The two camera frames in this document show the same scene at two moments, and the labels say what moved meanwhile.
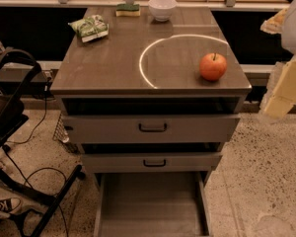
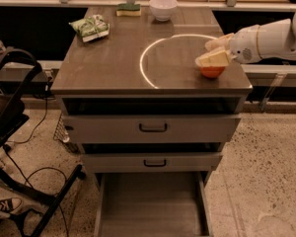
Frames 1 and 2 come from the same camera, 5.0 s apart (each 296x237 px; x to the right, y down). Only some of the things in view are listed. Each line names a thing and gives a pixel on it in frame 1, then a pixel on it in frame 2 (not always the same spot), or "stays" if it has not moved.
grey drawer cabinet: [152, 95] stays
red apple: [212, 66] stays
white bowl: [162, 8] stays
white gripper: [295, 30] -> [244, 45]
